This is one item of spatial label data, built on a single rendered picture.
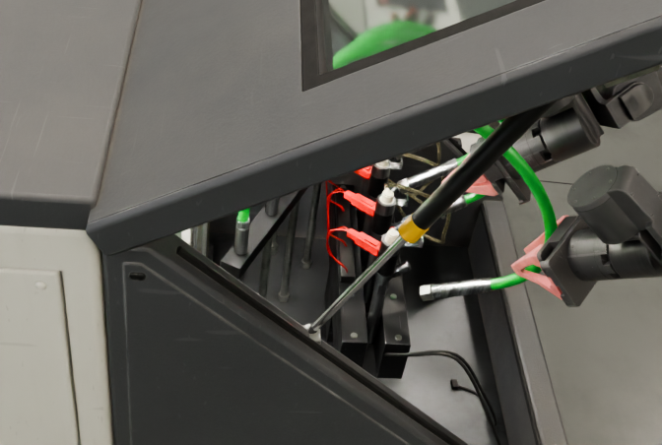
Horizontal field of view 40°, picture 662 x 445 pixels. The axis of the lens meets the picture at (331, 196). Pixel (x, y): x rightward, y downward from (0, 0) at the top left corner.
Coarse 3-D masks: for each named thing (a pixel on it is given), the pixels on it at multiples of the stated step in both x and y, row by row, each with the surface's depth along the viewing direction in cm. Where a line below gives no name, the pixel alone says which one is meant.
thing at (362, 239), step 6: (348, 234) 127; (354, 234) 127; (360, 234) 127; (366, 234) 127; (354, 240) 127; (360, 240) 126; (366, 240) 126; (372, 240) 126; (360, 246) 127; (366, 246) 126; (372, 246) 125; (378, 246) 125; (372, 252) 126
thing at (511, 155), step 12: (480, 132) 98; (492, 132) 98; (504, 156) 99; (516, 156) 98; (516, 168) 99; (528, 168) 99; (528, 180) 100; (540, 192) 100; (540, 204) 101; (240, 216) 119; (552, 216) 102; (552, 228) 102; (504, 276) 110; (516, 276) 109; (492, 288) 111
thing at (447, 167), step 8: (448, 160) 136; (456, 160) 135; (432, 168) 136; (440, 168) 136; (448, 168) 135; (416, 176) 137; (424, 176) 137; (432, 176) 136; (440, 176) 136; (408, 184) 137; (416, 184) 137
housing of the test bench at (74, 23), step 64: (0, 0) 89; (64, 0) 91; (128, 0) 92; (0, 64) 81; (64, 64) 83; (0, 128) 75; (64, 128) 76; (0, 192) 70; (64, 192) 70; (0, 256) 74; (64, 256) 74; (0, 320) 79; (64, 320) 80; (0, 384) 85; (64, 384) 85
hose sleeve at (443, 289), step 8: (472, 280) 112; (480, 280) 112; (488, 280) 111; (432, 288) 115; (440, 288) 114; (448, 288) 114; (456, 288) 113; (464, 288) 112; (472, 288) 112; (480, 288) 111; (488, 288) 111; (440, 296) 114; (448, 296) 114
